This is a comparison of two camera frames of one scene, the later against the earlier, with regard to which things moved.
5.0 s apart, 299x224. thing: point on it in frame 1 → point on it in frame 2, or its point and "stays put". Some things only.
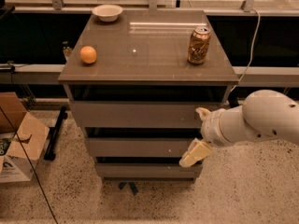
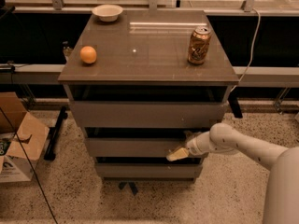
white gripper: x=211 y=128 → x=192 y=147
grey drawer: x=137 y=147 stays put
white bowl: x=107 y=12 stays put
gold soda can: x=199 y=45 stays put
